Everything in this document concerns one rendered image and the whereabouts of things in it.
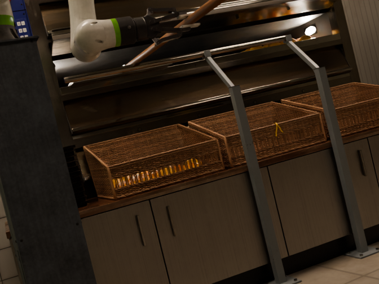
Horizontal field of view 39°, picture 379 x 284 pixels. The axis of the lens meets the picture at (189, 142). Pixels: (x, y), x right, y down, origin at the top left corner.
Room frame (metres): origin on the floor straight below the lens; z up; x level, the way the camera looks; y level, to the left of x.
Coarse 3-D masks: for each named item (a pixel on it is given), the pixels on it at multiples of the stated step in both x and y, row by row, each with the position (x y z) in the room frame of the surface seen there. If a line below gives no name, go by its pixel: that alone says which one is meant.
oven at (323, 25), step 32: (32, 0) 2.76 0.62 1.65; (64, 0) 2.82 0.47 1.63; (32, 32) 2.75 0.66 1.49; (192, 32) 3.14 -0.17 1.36; (224, 32) 3.27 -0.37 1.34; (256, 32) 3.58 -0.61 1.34; (288, 32) 3.92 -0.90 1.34; (320, 32) 3.56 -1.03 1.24; (64, 64) 3.04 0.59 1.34; (96, 64) 3.31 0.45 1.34; (224, 64) 3.10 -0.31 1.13; (352, 64) 3.40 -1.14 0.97; (64, 96) 2.77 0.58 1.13; (256, 96) 3.14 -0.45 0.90; (288, 96) 3.22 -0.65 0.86; (64, 128) 2.76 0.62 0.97; (128, 128) 2.87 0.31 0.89
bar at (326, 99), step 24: (216, 48) 2.68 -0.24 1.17; (240, 48) 2.72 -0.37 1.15; (96, 72) 2.46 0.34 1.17; (120, 72) 2.51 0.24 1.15; (216, 72) 2.58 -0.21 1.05; (240, 96) 2.45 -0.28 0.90; (240, 120) 2.44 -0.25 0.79; (336, 120) 2.61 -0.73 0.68; (336, 144) 2.60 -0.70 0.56; (264, 192) 2.45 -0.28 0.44; (264, 216) 2.44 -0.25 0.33; (360, 240) 2.60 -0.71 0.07
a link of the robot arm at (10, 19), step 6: (6, 0) 1.66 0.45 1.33; (0, 6) 1.65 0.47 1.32; (6, 6) 1.68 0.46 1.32; (0, 12) 1.65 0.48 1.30; (6, 12) 1.67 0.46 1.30; (0, 18) 1.65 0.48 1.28; (6, 18) 1.67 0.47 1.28; (12, 18) 1.70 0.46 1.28; (0, 24) 1.65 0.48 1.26; (6, 24) 1.67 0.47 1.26; (12, 24) 1.70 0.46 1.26
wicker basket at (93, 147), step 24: (96, 144) 2.77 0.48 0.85; (144, 144) 2.84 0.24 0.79; (192, 144) 2.80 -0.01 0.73; (216, 144) 2.51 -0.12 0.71; (96, 168) 2.55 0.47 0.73; (120, 168) 2.34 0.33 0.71; (144, 168) 2.38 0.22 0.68; (192, 168) 2.46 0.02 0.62; (216, 168) 2.50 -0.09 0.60; (96, 192) 2.69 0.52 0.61; (120, 192) 2.33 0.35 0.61
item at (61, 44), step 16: (288, 0) 3.10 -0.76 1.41; (304, 0) 3.15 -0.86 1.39; (320, 0) 3.24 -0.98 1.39; (336, 0) 3.32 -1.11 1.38; (208, 16) 2.94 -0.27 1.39; (224, 16) 3.02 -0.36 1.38; (240, 16) 3.09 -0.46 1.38; (256, 16) 3.17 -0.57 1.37; (272, 16) 3.26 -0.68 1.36; (64, 48) 2.77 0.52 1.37
